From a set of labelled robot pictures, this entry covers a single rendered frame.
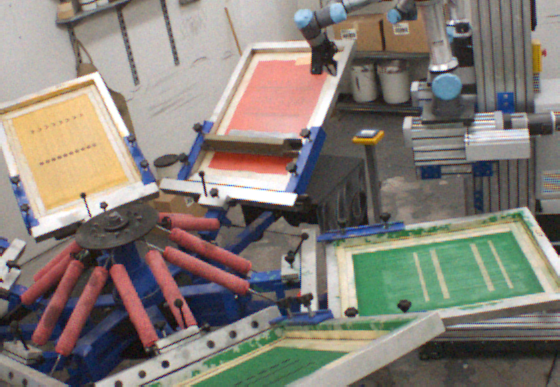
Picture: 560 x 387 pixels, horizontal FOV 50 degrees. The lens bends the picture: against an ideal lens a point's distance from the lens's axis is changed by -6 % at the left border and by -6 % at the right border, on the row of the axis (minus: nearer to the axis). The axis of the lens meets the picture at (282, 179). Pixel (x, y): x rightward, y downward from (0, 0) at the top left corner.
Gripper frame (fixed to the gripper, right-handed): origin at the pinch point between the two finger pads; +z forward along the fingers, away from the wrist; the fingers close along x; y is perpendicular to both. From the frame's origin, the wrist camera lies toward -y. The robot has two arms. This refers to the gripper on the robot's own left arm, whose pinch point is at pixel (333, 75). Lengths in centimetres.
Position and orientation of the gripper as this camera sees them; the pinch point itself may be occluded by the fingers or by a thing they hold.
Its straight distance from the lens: 273.6
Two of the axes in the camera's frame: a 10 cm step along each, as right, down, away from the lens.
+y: 3.5, -8.5, 4.0
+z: 4.2, 5.3, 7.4
